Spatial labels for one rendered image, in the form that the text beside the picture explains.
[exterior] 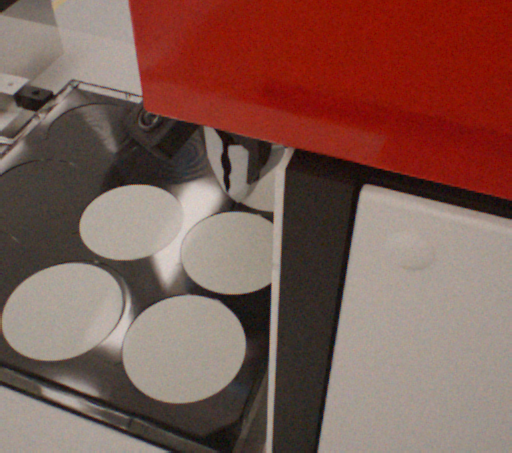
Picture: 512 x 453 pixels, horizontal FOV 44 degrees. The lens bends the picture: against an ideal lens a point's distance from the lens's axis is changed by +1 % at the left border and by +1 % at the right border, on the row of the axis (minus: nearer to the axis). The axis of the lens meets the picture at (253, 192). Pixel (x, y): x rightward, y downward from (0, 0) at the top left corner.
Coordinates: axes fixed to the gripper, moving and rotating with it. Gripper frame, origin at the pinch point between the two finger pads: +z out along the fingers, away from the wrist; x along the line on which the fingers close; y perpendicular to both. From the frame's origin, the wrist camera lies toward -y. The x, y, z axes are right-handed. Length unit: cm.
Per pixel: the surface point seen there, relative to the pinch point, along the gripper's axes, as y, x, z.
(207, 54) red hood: -18.9, -22.1, -33.9
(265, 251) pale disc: -1.8, -6.9, 1.3
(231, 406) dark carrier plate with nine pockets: -14.1, -16.3, 1.3
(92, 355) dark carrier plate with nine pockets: -19.5, -5.5, 1.3
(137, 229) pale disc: -9.0, 3.4, 1.3
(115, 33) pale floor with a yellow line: 86, 175, 91
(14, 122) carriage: -8.8, 29.9, 3.8
